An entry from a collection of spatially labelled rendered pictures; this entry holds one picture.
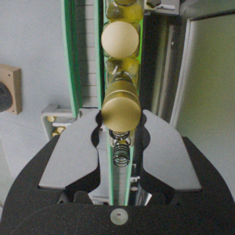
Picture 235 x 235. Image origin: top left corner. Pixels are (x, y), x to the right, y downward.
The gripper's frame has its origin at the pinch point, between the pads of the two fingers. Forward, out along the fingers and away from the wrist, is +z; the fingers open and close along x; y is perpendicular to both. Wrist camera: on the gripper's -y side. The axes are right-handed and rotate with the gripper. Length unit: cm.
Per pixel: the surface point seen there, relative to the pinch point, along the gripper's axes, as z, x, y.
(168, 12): 30.5, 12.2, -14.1
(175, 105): 17.6, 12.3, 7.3
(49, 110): 38, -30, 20
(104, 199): 33, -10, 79
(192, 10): 15.4, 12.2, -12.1
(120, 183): 31, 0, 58
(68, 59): 22.3, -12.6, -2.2
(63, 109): 40, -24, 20
